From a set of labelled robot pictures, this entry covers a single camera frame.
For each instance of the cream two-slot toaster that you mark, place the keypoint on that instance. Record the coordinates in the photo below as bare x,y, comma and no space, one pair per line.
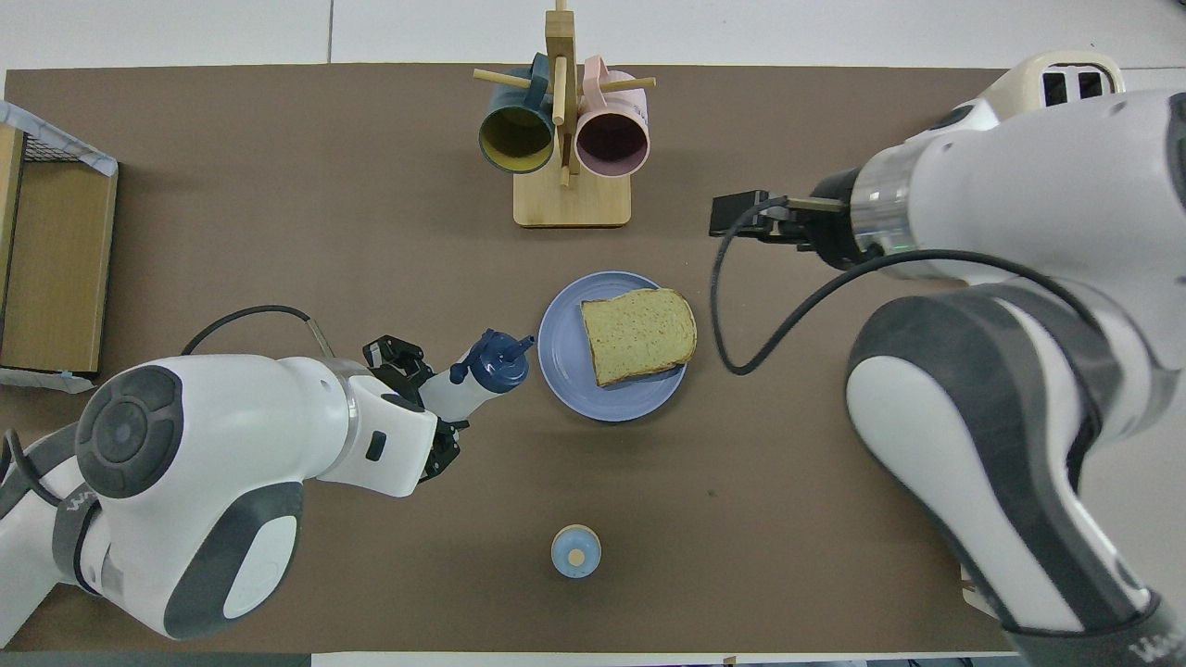
1019,88

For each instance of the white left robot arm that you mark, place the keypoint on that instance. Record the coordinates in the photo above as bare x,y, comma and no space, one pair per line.
204,435

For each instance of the pink ribbed mug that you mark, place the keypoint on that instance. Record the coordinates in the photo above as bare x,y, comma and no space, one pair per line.
611,144

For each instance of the toasted bread slice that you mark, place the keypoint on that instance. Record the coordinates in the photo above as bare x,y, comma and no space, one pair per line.
639,333

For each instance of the wooden mug tree stand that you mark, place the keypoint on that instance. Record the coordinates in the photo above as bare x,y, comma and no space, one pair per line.
574,204

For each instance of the small blue call bell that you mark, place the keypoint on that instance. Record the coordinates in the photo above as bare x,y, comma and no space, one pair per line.
576,551

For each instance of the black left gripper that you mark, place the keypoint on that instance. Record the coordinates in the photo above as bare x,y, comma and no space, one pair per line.
408,391

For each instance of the white seasoning bottle blue cap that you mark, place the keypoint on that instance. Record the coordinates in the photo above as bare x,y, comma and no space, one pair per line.
486,366

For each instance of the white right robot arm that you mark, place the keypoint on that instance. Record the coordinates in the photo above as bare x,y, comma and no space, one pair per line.
1019,185

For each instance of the dark teal mug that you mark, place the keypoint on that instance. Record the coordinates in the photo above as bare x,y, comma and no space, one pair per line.
514,139

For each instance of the blue round plate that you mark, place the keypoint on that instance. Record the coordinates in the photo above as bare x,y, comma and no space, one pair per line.
565,371

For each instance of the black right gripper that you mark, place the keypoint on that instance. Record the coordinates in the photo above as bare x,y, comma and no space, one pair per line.
750,218

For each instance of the brown table mat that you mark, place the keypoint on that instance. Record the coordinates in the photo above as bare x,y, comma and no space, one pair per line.
278,232

